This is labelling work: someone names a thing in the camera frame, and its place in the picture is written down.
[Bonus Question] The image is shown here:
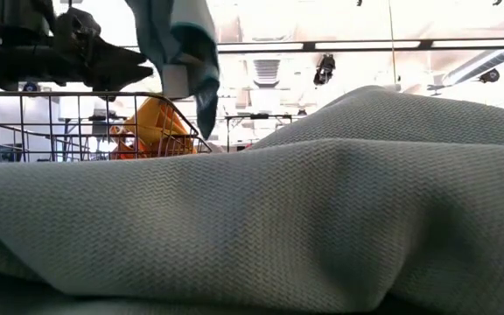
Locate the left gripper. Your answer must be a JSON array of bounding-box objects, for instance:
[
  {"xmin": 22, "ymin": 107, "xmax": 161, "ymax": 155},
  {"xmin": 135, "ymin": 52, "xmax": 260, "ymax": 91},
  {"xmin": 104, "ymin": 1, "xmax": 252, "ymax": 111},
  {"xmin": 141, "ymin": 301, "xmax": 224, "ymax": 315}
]
[{"xmin": 0, "ymin": 6, "xmax": 155, "ymax": 92}]

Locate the orange microfiber towel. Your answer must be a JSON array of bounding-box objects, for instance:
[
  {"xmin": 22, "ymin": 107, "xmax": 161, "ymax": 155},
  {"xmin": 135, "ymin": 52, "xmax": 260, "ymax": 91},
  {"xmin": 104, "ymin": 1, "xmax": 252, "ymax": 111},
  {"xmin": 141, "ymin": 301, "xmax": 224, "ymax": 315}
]
[
  {"xmin": 122, "ymin": 94, "xmax": 197, "ymax": 157},
  {"xmin": 109, "ymin": 125, "xmax": 148, "ymax": 160}
]

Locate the light blue microfiber towel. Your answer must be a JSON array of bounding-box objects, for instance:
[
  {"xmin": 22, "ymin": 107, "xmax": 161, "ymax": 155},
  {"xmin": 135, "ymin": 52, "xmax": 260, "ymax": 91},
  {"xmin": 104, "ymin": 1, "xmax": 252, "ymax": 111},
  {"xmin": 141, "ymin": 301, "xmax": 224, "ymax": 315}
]
[
  {"xmin": 124, "ymin": 0, "xmax": 221, "ymax": 141},
  {"xmin": 0, "ymin": 85, "xmax": 504, "ymax": 315}
]

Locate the black background table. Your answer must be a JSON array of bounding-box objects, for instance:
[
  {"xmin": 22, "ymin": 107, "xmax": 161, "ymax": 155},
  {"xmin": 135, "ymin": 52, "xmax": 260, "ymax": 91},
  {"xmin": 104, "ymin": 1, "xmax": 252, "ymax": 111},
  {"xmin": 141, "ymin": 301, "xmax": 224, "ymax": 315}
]
[{"xmin": 224, "ymin": 112, "xmax": 299, "ymax": 152}]

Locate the black hanging fixture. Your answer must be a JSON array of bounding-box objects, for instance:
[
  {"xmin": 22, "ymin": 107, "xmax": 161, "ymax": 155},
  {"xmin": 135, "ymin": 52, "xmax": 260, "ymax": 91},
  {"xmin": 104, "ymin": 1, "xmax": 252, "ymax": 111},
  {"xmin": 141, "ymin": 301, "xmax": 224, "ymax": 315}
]
[
  {"xmin": 479, "ymin": 68, "xmax": 501, "ymax": 84},
  {"xmin": 312, "ymin": 52, "xmax": 337, "ymax": 87}
]

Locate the black horizontal beam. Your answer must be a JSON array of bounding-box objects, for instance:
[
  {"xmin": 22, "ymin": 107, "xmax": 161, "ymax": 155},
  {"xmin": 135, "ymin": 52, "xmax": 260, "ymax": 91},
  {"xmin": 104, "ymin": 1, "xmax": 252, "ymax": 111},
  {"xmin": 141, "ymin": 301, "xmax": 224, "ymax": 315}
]
[{"xmin": 216, "ymin": 37, "xmax": 504, "ymax": 55}]

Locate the gold wire basket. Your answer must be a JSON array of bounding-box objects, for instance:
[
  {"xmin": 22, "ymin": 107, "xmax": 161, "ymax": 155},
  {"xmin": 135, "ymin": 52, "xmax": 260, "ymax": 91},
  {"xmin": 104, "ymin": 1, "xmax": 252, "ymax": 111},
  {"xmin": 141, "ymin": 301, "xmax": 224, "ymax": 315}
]
[
  {"xmin": 50, "ymin": 130, "xmax": 199, "ymax": 159},
  {"xmin": 0, "ymin": 90, "xmax": 213, "ymax": 164}
]

